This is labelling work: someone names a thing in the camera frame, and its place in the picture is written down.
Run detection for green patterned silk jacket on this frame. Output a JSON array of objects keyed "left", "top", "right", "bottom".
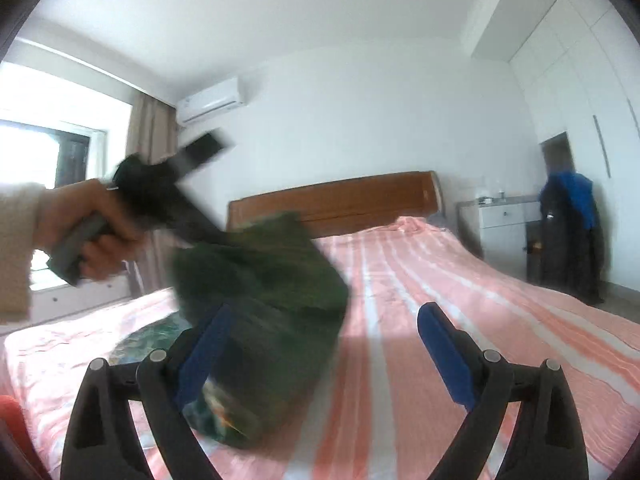
[{"left": 108, "top": 212, "right": 349, "bottom": 448}]

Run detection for blue and black hanging clothes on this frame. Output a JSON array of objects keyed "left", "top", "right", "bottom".
[{"left": 539, "top": 171, "right": 604, "bottom": 306}]

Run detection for person's left hand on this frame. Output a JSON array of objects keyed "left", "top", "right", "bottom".
[{"left": 32, "top": 179, "right": 145, "bottom": 281}]

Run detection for beige curtain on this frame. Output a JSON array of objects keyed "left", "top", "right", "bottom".
[{"left": 126, "top": 92, "right": 179, "bottom": 297}]

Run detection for bright window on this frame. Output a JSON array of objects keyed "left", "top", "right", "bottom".
[{"left": 0, "top": 62, "right": 134, "bottom": 291}]

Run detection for white window bench drawers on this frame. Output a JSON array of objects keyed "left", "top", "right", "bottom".
[{"left": 1, "top": 274, "right": 130, "bottom": 335}]

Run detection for pink striped bed cover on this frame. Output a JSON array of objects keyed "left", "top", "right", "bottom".
[{"left": 1, "top": 217, "right": 639, "bottom": 479}]

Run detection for brown wooden headboard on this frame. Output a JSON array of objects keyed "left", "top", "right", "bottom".
[{"left": 227, "top": 171, "right": 445, "bottom": 237}]

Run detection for white bedside cabinet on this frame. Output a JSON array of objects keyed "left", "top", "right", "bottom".
[{"left": 456, "top": 196, "right": 541, "bottom": 281}]

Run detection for white wardrobe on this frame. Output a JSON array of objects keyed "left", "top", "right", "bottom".
[{"left": 511, "top": 0, "right": 639, "bottom": 289}]

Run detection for white wall air conditioner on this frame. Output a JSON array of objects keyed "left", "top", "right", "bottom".
[{"left": 176, "top": 77, "right": 245, "bottom": 127}]

